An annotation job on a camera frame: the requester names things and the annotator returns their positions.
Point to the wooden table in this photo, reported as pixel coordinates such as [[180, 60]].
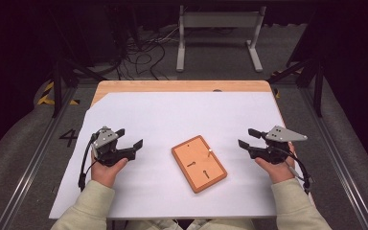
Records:
[[172, 86]]

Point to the yellow black floor tape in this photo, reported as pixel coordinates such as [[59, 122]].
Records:
[[277, 94], [44, 101]]

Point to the person's legs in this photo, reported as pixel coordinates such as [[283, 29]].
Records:
[[153, 225]]

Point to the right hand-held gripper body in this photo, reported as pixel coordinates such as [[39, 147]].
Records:
[[281, 135]]

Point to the white paper sheet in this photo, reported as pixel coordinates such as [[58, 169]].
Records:
[[172, 115]]

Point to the person's left hand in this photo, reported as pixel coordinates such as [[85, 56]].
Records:
[[103, 175]]

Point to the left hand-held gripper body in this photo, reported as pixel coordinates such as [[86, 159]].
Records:
[[107, 150]]

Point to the black metal stand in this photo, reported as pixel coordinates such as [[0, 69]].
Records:
[[57, 91], [317, 91]]

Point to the person's right hand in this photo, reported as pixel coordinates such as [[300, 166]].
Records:
[[281, 172]]

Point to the dark cabinet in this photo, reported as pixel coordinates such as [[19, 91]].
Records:
[[100, 32]]

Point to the white metal stand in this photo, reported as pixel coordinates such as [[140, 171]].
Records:
[[220, 19]]

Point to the wooden picture frame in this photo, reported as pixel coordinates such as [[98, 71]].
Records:
[[215, 175]]

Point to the metal floor rail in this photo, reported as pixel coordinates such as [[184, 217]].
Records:
[[31, 170], [342, 170]]

